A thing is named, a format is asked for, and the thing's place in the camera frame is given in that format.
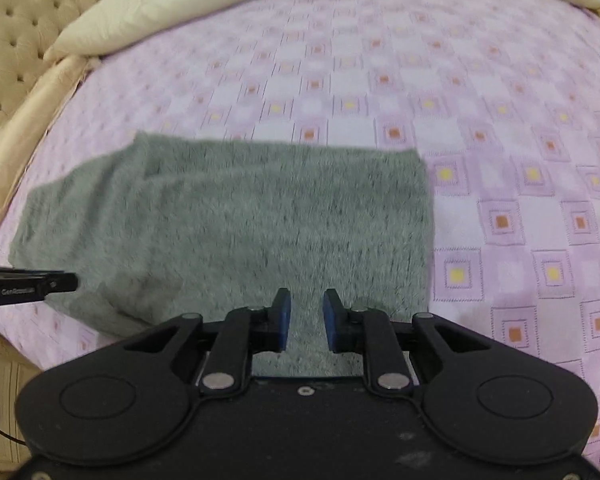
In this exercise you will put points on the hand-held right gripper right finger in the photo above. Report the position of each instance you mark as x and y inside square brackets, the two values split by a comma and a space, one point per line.
[332, 322]

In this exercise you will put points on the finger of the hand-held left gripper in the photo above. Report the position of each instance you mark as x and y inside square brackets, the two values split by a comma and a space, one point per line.
[20, 272]

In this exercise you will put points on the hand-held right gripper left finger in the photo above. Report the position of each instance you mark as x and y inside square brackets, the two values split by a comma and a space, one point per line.
[282, 322]

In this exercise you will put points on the grey fleece pants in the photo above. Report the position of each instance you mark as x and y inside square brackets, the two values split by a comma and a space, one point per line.
[230, 220]

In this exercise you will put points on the cream satin pillow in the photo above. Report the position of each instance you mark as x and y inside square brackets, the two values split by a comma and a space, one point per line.
[30, 125]

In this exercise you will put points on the cream tufted headboard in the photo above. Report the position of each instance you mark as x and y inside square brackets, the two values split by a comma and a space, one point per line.
[15, 25]

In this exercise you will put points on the purple patterned bed sheet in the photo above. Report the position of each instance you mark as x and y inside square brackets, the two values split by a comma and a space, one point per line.
[480, 110]

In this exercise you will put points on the cream duvet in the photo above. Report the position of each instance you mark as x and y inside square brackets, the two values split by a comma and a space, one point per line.
[130, 15]

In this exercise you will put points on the cream bed frame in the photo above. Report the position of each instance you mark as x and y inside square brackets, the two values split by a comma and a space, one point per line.
[10, 375]

